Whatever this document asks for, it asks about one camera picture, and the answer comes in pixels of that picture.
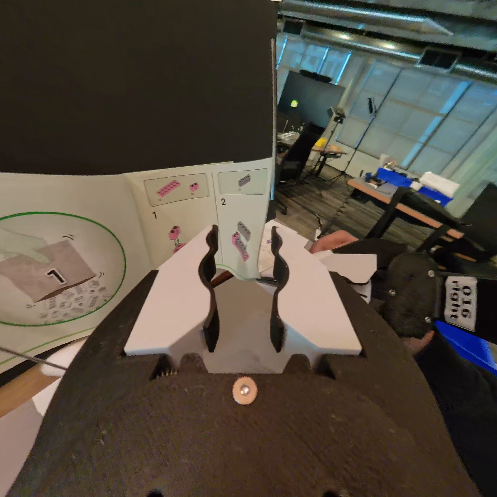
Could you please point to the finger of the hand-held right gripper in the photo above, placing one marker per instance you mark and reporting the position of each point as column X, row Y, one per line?
column 353, row 266
column 365, row 292

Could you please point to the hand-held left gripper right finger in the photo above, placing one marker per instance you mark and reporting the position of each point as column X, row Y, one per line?
column 318, row 310

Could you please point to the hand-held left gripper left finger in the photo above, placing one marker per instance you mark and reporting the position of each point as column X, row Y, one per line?
column 171, row 306

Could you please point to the white book stand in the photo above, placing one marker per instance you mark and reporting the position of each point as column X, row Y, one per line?
column 66, row 372

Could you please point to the instruction booklet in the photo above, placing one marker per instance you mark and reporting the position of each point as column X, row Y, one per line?
column 77, row 194

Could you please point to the person's right forearm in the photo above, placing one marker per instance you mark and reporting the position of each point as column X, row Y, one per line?
column 458, row 407

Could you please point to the person's right hand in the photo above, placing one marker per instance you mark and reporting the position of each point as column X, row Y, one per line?
column 330, row 240

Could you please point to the blue plastic bin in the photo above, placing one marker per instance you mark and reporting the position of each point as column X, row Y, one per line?
column 466, row 345

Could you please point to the wooden office desk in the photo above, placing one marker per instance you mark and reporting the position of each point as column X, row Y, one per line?
column 334, row 152
column 372, row 190

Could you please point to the small blue storage bin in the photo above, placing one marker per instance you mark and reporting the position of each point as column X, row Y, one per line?
column 392, row 176

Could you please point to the yellow box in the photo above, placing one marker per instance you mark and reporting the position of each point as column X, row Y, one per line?
column 322, row 142

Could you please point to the black light stand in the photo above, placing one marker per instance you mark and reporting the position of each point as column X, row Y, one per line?
column 337, row 114
column 371, row 105

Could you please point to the large black monitor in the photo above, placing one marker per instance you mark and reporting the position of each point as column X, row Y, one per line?
column 310, row 101

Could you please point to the black flat panel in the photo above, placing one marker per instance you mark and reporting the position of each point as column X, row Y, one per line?
column 136, row 77

